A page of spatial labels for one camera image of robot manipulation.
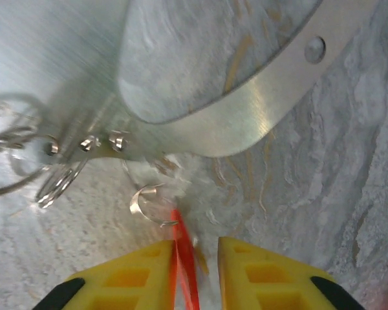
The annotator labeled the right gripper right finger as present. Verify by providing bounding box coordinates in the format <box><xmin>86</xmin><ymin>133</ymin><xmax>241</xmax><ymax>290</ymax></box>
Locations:
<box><xmin>218</xmin><ymin>237</ymin><xmax>366</xmax><ymax>310</ymax></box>

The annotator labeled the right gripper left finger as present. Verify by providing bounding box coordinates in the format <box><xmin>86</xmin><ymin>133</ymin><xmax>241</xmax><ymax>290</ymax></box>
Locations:
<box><xmin>32</xmin><ymin>240</ymin><xmax>176</xmax><ymax>310</ymax></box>

